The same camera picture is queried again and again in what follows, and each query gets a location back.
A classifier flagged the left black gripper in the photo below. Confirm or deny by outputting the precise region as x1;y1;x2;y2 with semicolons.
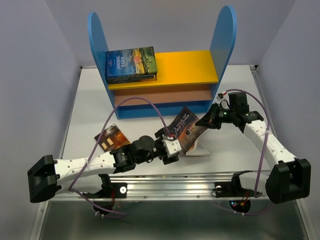
135;127;178;165

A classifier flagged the aluminium mounting rail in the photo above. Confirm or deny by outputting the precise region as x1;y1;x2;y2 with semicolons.
41;169;305;201

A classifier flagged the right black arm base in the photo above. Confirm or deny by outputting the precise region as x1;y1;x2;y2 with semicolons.
211;181;260;216

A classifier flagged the Tale of Two Cities book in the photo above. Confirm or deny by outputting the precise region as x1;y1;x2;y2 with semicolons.
168;106;211;157

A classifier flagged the Animal Farm book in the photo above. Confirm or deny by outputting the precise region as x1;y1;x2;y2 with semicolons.
106;46;158;79

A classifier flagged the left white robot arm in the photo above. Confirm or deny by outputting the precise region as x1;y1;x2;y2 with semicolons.
27;130;182;203

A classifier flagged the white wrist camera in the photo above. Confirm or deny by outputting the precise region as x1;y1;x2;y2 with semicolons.
216;91;228;103
162;137;182;158

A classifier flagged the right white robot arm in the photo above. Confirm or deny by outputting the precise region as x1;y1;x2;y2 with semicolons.
196;89;311;204

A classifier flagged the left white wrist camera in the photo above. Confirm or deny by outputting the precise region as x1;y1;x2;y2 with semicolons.
162;137;182;158

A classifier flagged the Three Days to See book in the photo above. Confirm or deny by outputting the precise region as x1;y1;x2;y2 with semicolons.
106;74;157;85

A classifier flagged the Edward Tulane book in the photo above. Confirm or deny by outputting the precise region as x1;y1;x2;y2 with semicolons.
94;124;130;152

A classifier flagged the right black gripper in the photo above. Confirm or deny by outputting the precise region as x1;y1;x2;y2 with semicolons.
194;102;236;130

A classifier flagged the blue yellow wooden bookshelf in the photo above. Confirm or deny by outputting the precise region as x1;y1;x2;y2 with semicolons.
87;5;237;116

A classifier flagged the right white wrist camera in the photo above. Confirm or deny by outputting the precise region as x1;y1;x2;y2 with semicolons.
216;91;228;103

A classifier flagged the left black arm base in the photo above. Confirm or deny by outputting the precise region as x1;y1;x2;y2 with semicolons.
82;182;128;219

